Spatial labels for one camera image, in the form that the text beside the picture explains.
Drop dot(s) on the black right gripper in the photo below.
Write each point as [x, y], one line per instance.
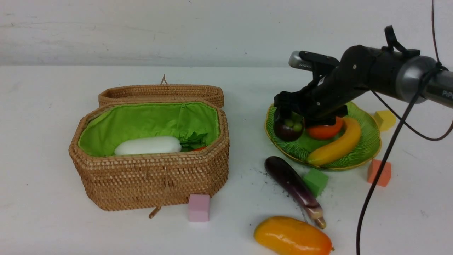
[324, 98]

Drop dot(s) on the orange persimmon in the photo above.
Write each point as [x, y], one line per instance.
[325, 132]

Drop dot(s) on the dark purple mangosteen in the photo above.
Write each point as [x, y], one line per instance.
[289, 128]

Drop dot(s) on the yellow banana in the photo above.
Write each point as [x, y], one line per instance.
[339, 148]

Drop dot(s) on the orange carrot with green leaves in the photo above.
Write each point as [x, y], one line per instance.
[194, 142]

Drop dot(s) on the yellow orange mango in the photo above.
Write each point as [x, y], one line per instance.
[288, 236]

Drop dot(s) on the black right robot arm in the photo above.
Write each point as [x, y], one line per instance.
[392, 70]

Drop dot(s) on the green leaf-shaped glass plate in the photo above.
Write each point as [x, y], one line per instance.
[367, 148]

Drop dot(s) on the purple eggplant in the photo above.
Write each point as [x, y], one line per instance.
[286, 176]

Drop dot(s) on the green foam cube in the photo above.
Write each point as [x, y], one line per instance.
[316, 181]

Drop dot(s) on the yellow foam block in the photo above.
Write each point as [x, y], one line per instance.
[385, 120]

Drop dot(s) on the pink foam cube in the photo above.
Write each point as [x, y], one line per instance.
[199, 208]

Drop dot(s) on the woven rattan basket lid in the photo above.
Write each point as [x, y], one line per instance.
[164, 90]

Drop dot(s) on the white radish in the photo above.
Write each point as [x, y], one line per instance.
[149, 145]

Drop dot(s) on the woven rattan basket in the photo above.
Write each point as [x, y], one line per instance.
[127, 182]

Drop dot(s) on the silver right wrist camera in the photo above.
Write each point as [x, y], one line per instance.
[320, 65]

